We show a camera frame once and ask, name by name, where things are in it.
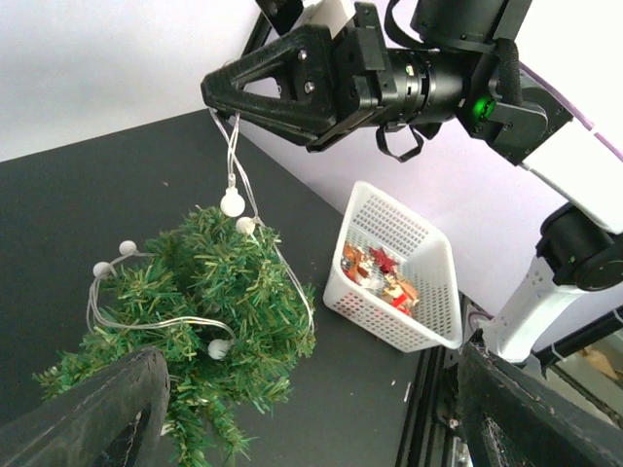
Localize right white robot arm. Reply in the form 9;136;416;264
201;1;622;363

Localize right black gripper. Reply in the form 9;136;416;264
201;2;404;152

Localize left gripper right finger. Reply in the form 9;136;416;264
458;341;622;466

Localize small green christmas tree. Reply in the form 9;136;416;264
37;207;315;466

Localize right black frame post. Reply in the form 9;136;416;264
241;13;273;56

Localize red star ornament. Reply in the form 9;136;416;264
368;246;399;274

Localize white bulb string lights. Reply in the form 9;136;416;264
86;109;316;361

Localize white perforated plastic basket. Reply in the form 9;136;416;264
323;181;462;353

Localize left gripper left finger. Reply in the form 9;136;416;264
1;346;170;466

